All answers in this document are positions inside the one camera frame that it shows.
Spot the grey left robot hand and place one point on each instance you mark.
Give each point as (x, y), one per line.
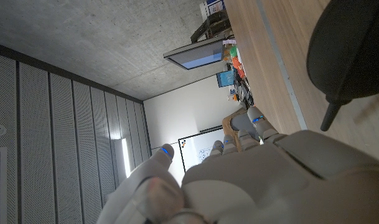
(254, 180)

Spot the black rubber air blower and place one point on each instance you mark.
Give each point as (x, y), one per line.
(351, 53)

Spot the blue box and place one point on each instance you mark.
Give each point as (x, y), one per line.
(225, 78)

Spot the black computer monitor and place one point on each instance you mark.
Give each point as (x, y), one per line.
(198, 56)

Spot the black desk rack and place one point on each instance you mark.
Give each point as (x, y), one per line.
(214, 26)

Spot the white canister blue label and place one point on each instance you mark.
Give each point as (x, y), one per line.
(214, 7)

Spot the whiteboard with black frame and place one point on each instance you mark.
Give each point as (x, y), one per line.
(197, 149)

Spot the bright wall lamp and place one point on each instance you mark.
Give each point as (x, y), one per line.
(125, 157)

